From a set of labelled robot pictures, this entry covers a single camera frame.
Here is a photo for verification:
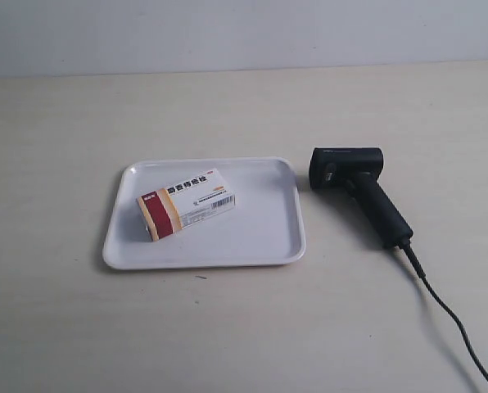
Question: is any white red medicine box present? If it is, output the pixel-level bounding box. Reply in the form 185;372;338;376
137;169;236;242

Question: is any black handheld barcode scanner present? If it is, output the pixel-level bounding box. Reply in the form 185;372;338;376
309;147;413;249

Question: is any white plastic tray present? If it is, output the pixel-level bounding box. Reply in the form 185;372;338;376
102;157;306;270

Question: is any black scanner cable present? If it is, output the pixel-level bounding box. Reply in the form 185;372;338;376
397;240;488;393

